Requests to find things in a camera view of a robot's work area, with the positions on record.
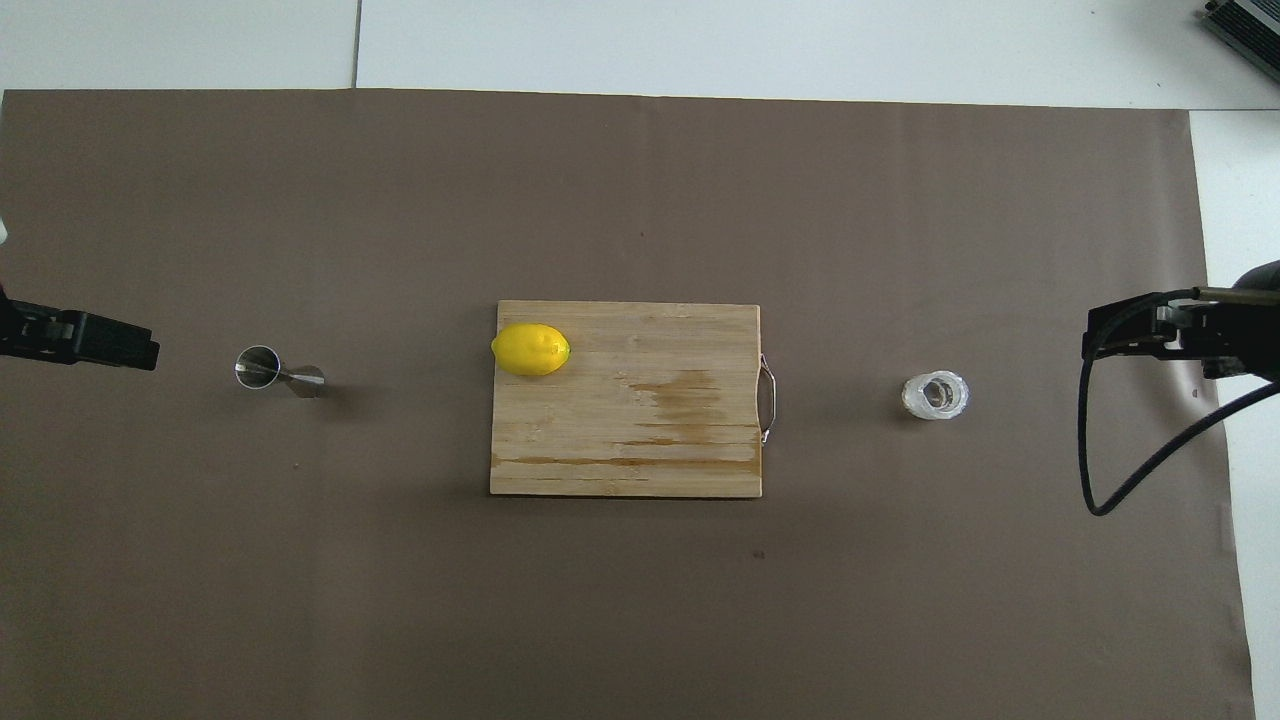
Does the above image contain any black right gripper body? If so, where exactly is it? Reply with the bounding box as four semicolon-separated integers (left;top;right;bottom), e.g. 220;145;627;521
1157;298;1280;382

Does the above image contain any wooden cutting board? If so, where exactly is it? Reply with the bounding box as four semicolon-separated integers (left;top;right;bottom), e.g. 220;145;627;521
489;300;778;499

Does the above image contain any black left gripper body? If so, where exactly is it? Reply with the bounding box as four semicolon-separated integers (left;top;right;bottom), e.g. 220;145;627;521
0;285;53;363

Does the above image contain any brown paper table mat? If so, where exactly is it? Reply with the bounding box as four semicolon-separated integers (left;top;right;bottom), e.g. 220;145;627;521
0;88;1257;720

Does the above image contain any clear cut glass cup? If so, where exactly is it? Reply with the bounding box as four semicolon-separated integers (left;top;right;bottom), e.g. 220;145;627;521
902;370;970;422

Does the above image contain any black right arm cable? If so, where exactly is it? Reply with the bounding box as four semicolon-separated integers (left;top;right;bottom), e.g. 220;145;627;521
1077;286;1280;517

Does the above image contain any grey ribbed metal device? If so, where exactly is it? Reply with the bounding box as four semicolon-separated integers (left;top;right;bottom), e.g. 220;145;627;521
1199;0;1280;84

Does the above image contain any yellow lemon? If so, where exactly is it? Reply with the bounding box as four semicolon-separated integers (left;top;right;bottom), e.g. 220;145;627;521
490;322;572;378

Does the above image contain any steel double jigger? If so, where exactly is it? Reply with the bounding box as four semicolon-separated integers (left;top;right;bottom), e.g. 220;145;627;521
234;345;327;400

